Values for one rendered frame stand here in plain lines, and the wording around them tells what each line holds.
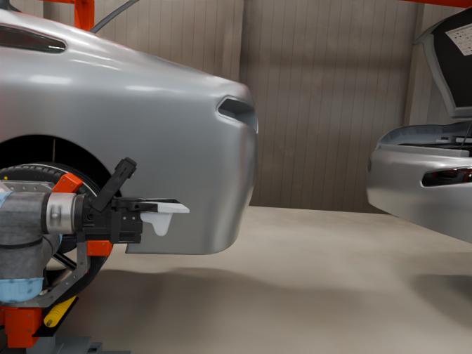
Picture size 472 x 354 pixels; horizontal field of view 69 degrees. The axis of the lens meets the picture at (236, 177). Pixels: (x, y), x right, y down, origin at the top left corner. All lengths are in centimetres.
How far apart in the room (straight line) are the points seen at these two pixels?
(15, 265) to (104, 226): 15
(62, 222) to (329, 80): 632
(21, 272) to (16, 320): 114
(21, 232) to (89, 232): 11
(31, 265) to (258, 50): 617
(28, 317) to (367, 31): 658
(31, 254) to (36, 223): 6
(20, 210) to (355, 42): 666
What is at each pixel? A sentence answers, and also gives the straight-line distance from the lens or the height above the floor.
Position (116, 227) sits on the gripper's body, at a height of 120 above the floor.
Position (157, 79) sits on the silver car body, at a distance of 174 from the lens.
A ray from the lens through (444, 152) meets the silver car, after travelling 290.
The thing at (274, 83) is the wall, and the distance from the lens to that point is 657.
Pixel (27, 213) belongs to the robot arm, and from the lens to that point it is 68.
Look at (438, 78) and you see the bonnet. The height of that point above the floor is 206.
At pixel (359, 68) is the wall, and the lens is 696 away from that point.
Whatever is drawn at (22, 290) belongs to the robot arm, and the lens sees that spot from 73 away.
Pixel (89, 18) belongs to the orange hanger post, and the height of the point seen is 245.
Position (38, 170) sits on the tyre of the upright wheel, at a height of 116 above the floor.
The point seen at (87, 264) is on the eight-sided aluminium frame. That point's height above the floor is 77.
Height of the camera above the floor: 138
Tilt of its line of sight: 7 degrees down
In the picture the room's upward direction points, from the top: 4 degrees clockwise
